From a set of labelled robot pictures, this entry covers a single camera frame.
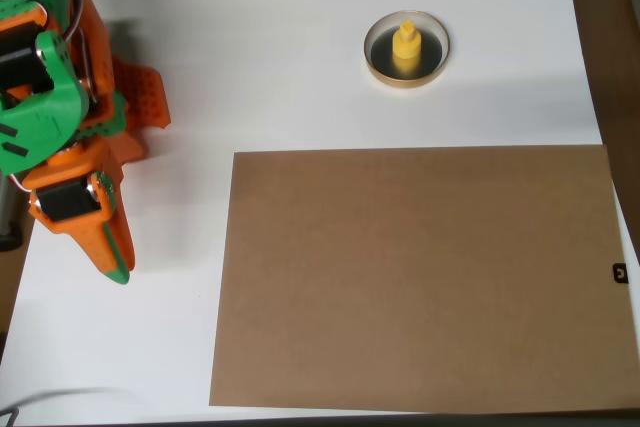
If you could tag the white paper sheet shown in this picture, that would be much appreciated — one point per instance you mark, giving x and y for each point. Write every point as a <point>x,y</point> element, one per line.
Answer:
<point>280,72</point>

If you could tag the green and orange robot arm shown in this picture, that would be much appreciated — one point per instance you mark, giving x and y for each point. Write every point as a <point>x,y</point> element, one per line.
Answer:
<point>45,117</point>

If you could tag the small black tag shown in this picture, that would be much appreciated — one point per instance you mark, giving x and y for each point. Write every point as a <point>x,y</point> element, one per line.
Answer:
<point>620,273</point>

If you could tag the black metal clamp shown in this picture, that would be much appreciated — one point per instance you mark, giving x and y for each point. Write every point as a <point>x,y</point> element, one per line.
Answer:
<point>9,237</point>

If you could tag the round gold-rimmed dish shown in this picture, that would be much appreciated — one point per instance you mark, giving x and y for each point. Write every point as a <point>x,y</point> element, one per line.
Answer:
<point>407,81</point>

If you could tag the orange gripper black servo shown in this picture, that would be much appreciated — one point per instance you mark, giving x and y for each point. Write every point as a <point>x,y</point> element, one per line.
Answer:
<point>67,203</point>

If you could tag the brown cardboard sheet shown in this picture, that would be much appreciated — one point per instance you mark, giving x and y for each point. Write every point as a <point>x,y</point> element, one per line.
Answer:
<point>420,277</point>

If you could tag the small yellow plastic piece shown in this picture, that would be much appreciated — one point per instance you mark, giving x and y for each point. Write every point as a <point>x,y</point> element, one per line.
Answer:
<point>405,47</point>

